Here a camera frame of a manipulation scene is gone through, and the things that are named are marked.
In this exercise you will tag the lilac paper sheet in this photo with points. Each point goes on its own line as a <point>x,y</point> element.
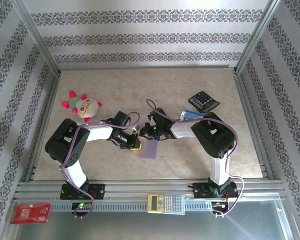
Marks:
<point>148,151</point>

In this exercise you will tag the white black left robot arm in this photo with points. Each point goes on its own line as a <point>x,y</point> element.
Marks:
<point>100,132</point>

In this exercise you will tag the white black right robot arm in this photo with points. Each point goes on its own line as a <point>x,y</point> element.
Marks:
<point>183,130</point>

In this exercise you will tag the shiny steel sheet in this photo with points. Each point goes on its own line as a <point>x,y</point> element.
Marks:
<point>140,227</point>

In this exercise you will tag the blue white packet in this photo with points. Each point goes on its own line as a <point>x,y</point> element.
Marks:
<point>190,115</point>

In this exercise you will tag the plush toy with pink feet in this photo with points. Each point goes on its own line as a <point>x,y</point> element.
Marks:
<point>86,107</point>

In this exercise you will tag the black desk calculator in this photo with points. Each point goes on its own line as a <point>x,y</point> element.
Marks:
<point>203,101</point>

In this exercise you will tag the beige scientific calculator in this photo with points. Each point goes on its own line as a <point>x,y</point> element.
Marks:
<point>165,203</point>

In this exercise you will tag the red packet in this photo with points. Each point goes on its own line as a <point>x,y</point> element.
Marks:
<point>30,213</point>

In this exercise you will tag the wide aluminium mounting rail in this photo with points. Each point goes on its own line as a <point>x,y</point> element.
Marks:
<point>145,187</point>

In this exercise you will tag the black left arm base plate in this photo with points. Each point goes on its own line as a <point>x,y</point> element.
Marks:
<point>100,191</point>

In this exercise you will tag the thin aluminium wall rail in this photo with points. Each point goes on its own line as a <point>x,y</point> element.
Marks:
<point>145,67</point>

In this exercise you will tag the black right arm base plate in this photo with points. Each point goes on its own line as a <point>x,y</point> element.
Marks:
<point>198,191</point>

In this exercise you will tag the aluminium side rail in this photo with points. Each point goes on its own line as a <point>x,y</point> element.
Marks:
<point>249,112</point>
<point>44,125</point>

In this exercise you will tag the aluminium frame post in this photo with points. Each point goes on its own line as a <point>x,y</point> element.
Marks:
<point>36,32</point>
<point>257,32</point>

